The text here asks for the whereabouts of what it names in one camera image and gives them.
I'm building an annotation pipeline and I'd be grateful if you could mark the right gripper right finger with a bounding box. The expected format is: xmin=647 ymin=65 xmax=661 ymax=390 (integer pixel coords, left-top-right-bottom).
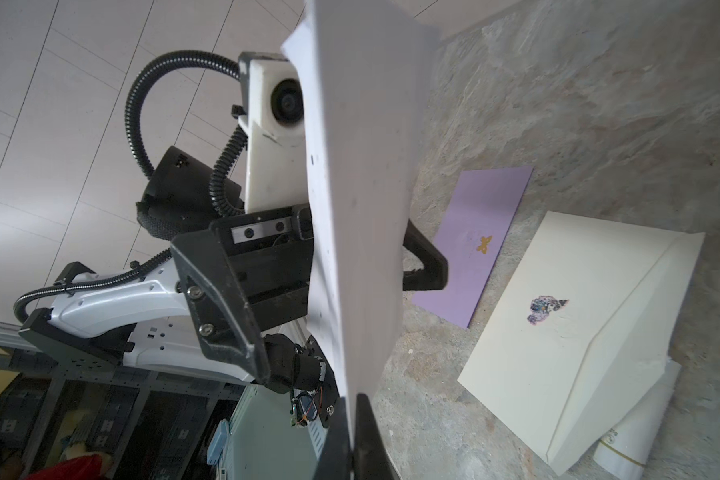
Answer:
xmin=353 ymin=394 xmax=399 ymax=480

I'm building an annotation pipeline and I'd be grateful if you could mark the white glue stick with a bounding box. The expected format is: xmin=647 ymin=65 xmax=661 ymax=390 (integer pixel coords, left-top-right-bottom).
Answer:
xmin=593 ymin=359 xmax=681 ymax=480

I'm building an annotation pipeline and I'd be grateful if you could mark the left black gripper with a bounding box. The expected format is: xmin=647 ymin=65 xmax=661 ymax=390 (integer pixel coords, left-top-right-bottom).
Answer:
xmin=136 ymin=146 xmax=314 ymax=384

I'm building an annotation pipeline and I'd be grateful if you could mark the left black corrugated cable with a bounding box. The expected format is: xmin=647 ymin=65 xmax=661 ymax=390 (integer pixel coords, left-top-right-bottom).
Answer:
xmin=13 ymin=49 xmax=250 ymax=325

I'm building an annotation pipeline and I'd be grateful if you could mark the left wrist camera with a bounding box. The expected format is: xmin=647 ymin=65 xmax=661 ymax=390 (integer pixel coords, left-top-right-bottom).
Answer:
xmin=238 ymin=51 xmax=308 ymax=213

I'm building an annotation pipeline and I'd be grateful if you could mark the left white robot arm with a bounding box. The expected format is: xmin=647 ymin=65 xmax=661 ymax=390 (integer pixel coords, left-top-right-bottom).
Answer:
xmin=14 ymin=146 xmax=339 ymax=418

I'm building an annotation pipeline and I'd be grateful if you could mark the purple envelope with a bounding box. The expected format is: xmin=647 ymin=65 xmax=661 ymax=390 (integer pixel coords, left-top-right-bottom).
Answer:
xmin=412 ymin=166 xmax=533 ymax=328

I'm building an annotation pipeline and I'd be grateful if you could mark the white paper sheet underneath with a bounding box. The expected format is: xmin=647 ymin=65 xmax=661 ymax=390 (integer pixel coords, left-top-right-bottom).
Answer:
xmin=282 ymin=1 xmax=439 ymax=422

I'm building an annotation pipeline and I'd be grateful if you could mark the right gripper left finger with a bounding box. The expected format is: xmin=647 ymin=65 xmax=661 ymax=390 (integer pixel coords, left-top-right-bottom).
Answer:
xmin=312 ymin=397 xmax=353 ymax=480

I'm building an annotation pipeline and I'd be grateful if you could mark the left circuit board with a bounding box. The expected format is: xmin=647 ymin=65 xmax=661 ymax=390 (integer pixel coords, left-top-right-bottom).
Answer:
xmin=289 ymin=388 xmax=323 ymax=427

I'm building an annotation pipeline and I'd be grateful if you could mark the cream envelope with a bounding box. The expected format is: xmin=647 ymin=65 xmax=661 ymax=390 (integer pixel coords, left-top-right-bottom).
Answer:
xmin=459 ymin=212 xmax=704 ymax=474

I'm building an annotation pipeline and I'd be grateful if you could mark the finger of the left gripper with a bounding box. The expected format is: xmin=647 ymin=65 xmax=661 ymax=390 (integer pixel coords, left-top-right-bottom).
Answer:
xmin=402 ymin=220 xmax=449 ymax=292

